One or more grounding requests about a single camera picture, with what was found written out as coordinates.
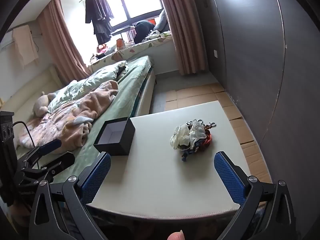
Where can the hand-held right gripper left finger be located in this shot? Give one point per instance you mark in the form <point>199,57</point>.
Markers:
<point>97,177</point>

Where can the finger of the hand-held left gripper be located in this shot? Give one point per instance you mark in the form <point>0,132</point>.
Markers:
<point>60,161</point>
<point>50,146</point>

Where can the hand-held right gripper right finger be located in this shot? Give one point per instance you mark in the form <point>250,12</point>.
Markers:
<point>230,177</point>

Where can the black box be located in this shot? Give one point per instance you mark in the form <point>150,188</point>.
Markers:
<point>125,140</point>

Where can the white pouch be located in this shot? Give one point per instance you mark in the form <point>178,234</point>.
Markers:
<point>197,132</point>
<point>180,136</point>

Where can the person's right hand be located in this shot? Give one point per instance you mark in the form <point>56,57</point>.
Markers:
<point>176,235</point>

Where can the beige plush toy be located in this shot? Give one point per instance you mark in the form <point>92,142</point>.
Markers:
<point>41,105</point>

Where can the pink fleece blanket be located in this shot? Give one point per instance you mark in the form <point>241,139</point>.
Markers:
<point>82,110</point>

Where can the cream headboard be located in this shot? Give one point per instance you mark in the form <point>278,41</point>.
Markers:
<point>30,85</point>

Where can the floral duvet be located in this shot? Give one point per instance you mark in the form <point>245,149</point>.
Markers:
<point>87,85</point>

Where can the bed with green blanket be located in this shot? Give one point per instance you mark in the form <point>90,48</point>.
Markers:
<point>125,95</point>

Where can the flattened cardboard sheets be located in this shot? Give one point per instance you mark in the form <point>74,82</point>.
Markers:
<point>195,95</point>

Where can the pink curtain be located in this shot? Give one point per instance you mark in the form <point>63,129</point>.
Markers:
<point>62,42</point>
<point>182,30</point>

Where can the beige towel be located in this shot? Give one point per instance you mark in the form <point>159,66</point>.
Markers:
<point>23,45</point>

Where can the white air conditioner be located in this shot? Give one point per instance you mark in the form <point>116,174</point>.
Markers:
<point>6,43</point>

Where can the pile of clothes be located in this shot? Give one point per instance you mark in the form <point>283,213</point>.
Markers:
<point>105,49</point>

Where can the small paper bag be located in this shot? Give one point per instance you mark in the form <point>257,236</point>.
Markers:
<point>120,43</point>

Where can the floral window seat cushion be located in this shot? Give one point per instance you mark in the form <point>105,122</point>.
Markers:
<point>140,47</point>

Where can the dark grey wardrobe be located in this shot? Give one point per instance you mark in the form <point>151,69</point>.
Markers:
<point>250,42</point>

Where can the row of books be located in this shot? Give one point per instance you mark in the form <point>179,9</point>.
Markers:
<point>130,35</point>

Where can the hanging dark clothes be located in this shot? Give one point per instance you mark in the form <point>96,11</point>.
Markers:
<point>98,10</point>

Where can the black bag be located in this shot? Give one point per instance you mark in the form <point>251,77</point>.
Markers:
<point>143,30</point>

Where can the grey pillow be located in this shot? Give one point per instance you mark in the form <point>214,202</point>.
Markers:
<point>162,21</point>

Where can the white bed frame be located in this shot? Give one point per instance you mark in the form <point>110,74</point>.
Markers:
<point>147,92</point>

